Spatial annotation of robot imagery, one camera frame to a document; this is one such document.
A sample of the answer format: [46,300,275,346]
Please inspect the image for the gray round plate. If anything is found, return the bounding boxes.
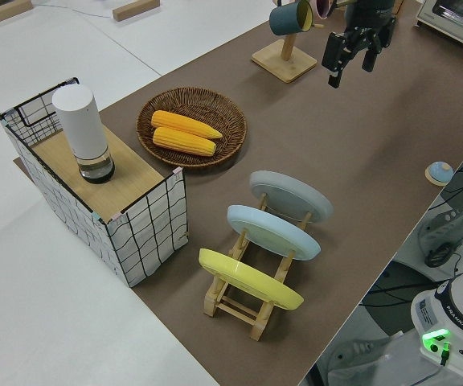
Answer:
[248,170,334,232]

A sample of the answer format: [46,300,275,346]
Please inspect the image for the blue-gray mug yellow inside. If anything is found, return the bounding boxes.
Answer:
[268,0,317,35]

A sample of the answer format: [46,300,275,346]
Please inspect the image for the light blue round plate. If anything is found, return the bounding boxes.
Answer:
[226,204,322,263]

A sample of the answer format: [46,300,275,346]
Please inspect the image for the brown table mat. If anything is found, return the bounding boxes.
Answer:
[12,0,463,386]

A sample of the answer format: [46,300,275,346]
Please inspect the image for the black wire crate white liner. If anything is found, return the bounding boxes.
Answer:
[0,76,189,289]

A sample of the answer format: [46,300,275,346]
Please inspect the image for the cream toaster oven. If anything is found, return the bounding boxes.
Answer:
[413,0,463,55]

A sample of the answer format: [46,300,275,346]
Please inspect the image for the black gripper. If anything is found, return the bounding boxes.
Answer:
[321,12,398,88]

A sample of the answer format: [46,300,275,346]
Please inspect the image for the white cylinder dispenser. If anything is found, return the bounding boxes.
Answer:
[51,84,117,186]

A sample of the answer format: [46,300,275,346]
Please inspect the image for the yellow corn cob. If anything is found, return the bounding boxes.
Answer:
[151,126,218,158]
[150,109,224,140]

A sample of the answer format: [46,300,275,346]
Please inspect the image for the wooden crate lid board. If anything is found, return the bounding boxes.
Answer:
[30,125,166,215]

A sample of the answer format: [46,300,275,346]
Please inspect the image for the black coiled cable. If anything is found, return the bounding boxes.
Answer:
[424,242,463,269]

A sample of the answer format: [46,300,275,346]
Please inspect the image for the brown wicker basket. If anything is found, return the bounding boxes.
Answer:
[136,87,249,170]

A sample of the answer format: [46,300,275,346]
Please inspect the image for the wooden mug tree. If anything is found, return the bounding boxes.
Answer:
[250,0,325,84]

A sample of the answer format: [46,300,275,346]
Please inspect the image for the wooden plate rack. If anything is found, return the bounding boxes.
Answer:
[203,191,313,343]

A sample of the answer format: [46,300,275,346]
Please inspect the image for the pink mug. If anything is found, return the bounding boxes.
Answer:
[313,0,339,20]

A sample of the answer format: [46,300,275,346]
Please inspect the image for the yellow round plate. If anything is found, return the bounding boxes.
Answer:
[198,248,305,311]

